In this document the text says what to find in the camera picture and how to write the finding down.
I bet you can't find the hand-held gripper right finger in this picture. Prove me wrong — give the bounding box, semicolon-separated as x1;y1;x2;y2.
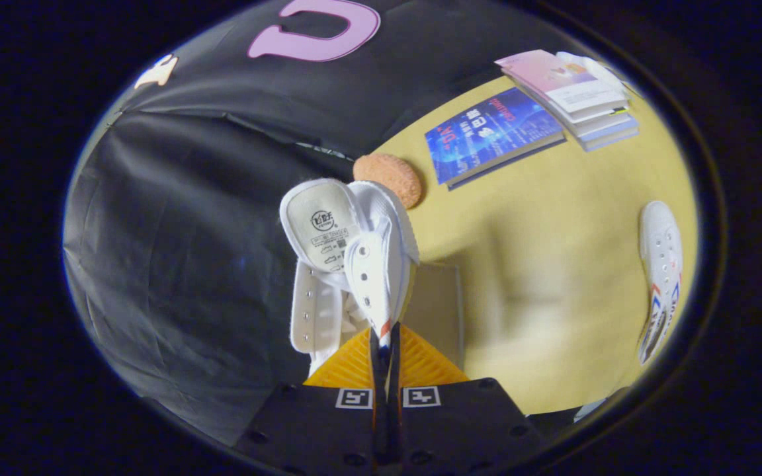
386;323;548;476

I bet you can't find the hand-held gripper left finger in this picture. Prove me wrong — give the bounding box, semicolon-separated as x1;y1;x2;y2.
231;327;387;476

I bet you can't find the cream fabric storage box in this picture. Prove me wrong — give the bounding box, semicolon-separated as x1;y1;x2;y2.
407;263;466;371

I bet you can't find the white canvas shoe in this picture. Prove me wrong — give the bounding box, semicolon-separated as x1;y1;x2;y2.
279;177;421;377
638;200;684;366

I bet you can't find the orange oval sponge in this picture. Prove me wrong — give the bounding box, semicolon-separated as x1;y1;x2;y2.
353;153;425;210

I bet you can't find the blue cover book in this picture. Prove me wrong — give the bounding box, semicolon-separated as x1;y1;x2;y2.
425;87;567;191

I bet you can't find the pink cover book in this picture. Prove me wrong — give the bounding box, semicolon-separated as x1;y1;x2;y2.
495;50;630;125

